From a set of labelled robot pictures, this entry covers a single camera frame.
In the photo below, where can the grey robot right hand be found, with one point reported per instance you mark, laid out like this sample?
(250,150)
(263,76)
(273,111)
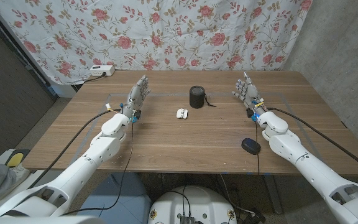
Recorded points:
(251,93)

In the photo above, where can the black cylindrical speaker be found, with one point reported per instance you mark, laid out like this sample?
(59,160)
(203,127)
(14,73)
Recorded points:
(196,97)

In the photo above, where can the floral backdrop cloth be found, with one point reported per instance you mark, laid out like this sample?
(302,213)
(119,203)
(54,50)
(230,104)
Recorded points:
(166,34)

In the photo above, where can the grey table leg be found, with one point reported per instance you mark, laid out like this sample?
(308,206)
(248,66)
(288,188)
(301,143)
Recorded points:
(272,193)

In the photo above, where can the yellow wrist label tag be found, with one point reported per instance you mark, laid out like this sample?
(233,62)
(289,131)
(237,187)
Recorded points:
(258,104)

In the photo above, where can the yellow and black pedal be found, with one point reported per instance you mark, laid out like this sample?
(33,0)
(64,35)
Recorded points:
(14,159)

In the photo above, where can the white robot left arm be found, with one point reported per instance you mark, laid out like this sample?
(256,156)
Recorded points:
(82,165)

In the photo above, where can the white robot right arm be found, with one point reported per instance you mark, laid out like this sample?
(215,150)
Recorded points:
(309,168)

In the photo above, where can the black power adapter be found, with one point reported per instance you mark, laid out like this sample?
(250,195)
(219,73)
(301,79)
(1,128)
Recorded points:
(255,217)

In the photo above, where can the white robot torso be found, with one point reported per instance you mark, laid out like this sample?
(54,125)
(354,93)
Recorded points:
(197,202)

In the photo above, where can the white AirPods case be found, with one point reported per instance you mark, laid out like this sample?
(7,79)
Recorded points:
(182,113)

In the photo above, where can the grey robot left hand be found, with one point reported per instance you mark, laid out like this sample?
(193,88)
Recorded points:
(137,95)

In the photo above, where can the white power strip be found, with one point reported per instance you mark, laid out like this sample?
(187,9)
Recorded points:
(102,70)

